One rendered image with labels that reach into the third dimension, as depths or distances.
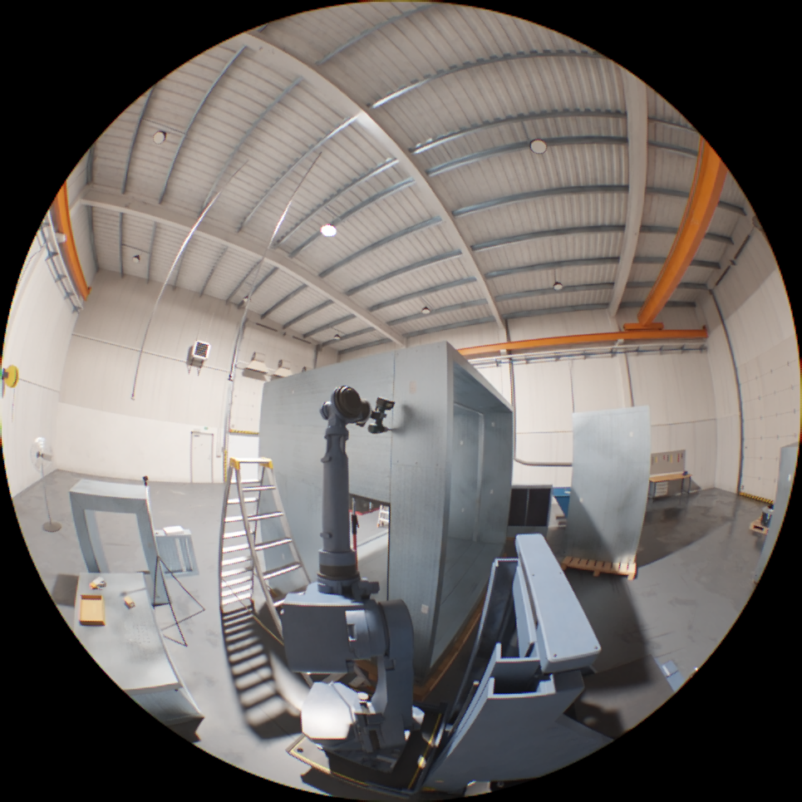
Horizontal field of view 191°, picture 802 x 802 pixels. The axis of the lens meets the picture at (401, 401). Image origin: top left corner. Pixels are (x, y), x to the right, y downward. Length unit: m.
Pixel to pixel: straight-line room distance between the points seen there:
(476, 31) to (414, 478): 6.34
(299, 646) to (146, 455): 10.69
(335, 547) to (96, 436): 11.12
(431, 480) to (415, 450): 0.22
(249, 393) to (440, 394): 10.96
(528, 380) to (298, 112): 10.83
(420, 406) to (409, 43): 5.65
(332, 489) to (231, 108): 6.49
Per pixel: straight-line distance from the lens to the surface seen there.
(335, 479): 1.07
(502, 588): 1.08
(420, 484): 1.54
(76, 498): 3.80
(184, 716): 2.97
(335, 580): 1.05
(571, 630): 0.60
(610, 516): 5.11
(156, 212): 8.32
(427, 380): 1.54
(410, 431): 1.56
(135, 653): 2.77
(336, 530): 1.05
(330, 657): 1.00
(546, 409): 9.85
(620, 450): 4.89
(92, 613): 3.29
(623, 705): 1.77
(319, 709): 1.69
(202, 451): 11.41
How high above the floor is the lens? 2.58
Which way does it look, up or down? 9 degrees up
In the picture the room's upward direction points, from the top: 2 degrees clockwise
